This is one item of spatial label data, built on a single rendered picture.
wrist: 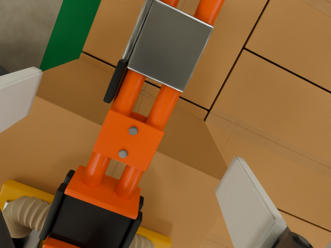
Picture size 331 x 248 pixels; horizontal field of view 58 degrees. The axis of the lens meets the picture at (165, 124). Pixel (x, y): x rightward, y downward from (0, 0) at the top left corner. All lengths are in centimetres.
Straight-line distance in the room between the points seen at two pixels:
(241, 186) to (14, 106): 13
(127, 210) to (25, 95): 20
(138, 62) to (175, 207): 31
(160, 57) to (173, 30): 3
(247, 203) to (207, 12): 19
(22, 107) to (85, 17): 125
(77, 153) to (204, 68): 48
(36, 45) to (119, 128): 120
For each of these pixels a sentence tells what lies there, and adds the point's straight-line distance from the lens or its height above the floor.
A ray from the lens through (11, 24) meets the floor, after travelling 153.
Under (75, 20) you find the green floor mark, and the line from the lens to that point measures 143.
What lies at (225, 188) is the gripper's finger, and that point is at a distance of 19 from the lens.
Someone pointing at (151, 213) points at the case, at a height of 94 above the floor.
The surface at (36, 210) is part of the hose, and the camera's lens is 46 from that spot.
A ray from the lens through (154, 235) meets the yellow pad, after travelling 54.
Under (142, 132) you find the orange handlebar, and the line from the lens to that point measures 31.
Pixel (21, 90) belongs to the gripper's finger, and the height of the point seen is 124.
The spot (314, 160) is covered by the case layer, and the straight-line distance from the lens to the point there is 105.
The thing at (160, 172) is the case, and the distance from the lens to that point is 50.
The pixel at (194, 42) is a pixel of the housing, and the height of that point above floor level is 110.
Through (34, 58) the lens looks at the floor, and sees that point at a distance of 150.
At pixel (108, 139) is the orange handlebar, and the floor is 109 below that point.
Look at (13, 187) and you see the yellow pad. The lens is 53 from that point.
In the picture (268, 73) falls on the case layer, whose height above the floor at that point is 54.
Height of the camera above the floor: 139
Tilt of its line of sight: 72 degrees down
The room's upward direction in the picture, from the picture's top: 176 degrees clockwise
